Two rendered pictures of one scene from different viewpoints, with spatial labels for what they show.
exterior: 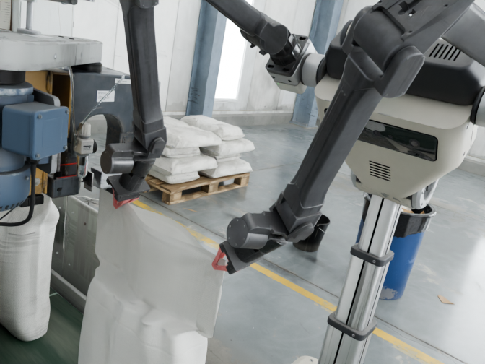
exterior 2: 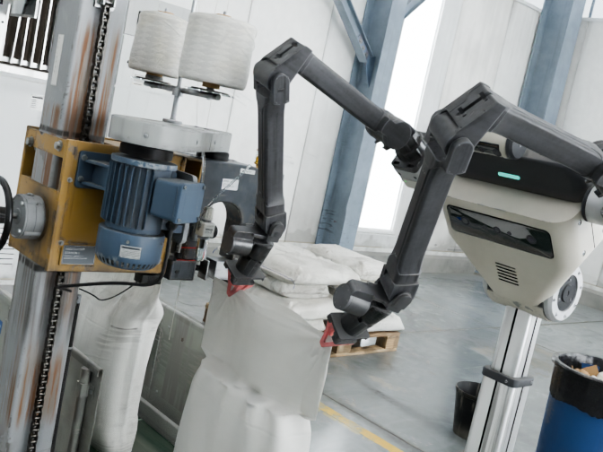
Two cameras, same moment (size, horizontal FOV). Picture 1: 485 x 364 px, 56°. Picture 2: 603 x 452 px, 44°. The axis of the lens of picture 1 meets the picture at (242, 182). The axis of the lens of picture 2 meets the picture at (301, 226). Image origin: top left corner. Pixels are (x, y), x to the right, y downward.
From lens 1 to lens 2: 0.77 m
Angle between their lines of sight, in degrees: 14
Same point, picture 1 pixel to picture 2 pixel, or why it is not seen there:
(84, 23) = (187, 116)
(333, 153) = (420, 221)
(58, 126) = (196, 198)
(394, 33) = (451, 128)
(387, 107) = (504, 203)
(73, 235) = (166, 354)
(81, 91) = (209, 178)
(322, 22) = not seen: hidden behind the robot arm
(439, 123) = (550, 217)
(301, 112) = not seen: hidden behind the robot
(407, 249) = not seen: outside the picture
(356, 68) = (431, 152)
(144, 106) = (268, 190)
